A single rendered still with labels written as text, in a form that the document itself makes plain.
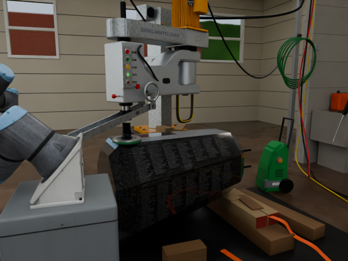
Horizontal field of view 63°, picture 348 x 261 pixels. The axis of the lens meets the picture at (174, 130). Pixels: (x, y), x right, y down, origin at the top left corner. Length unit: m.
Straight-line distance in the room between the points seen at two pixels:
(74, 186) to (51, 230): 0.16
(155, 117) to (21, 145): 2.13
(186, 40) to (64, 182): 1.66
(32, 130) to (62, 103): 7.08
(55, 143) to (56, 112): 7.11
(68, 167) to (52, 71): 7.19
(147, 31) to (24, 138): 1.30
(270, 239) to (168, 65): 1.54
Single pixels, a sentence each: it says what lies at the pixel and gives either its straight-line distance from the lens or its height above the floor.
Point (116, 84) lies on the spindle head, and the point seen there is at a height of 1.28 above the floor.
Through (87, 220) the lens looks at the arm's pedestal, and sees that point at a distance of 1.12.
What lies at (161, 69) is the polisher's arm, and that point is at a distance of 2.25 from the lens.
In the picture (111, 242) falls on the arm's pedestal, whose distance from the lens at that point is 1.17.
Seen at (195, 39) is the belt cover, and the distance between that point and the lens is 2.53.
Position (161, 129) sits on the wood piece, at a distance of 2.93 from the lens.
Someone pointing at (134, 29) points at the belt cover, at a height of 1.65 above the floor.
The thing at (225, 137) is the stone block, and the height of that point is 0.82.
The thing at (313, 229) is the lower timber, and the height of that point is 0.12.
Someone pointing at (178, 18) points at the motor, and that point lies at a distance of 2.55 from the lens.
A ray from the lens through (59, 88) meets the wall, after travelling 8.22.
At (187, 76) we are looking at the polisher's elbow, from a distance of 2.50.
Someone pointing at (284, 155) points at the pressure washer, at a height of 0.45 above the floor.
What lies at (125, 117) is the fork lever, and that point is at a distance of 2.09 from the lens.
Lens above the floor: 1.30
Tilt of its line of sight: 10 degrees down
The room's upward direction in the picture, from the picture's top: straight up
